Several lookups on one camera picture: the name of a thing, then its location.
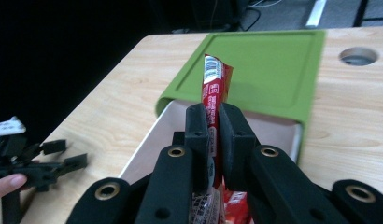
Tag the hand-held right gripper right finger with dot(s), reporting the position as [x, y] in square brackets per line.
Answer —
[234, 140]

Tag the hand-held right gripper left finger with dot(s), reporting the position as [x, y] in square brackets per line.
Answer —
[197, 137]

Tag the white drawer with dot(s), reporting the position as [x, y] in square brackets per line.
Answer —
[161, 140]

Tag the red snack stick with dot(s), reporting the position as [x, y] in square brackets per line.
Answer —
[215, 84]

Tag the pile of red snack packets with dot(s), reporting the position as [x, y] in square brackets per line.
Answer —
[238, 207]

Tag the green drawer case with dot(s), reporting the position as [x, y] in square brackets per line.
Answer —
[267, 71]

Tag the grey round table grommet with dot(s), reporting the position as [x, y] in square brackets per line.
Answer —
[358, 56]

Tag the white desk frame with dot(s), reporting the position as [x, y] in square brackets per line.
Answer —
[315, 14]

